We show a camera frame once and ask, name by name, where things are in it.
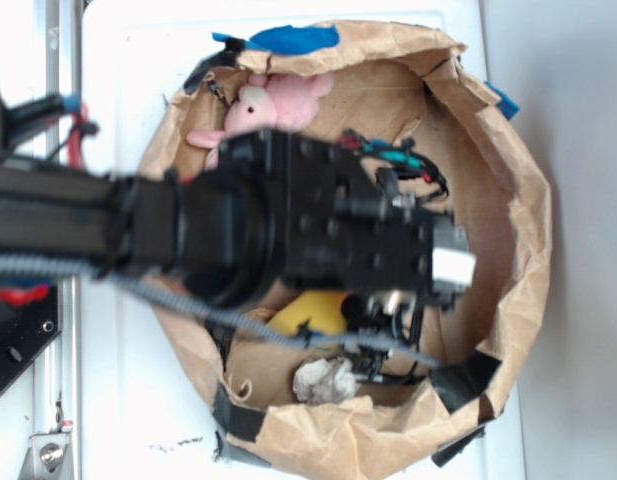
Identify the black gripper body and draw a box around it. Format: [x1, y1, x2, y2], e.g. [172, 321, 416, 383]
[282, 132, 476, 309]

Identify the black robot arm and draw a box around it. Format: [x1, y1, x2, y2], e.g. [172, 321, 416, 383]
[0, 130, 476, 307]

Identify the yellow green sponge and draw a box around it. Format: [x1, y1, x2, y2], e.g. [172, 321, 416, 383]
[266, 290, 348, 349]

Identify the pink plush bunny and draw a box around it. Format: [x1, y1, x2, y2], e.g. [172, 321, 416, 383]
[186, 72, 335, 169]

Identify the crumpled white paper ball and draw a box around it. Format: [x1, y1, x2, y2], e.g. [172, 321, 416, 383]
[292, 357, 358, 405]

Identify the brown paper bag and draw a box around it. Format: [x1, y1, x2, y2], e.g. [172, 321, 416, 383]
[140, 20, 552, 479]

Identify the grey braided cable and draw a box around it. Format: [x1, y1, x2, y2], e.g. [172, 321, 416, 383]
[0, 252, 444, 371]

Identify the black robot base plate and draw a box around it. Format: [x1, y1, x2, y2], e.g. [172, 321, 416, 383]
[0, 285, 62, 397]

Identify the aluminium frame rail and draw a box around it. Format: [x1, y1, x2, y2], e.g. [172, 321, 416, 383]
[26, 1, 83, 479]

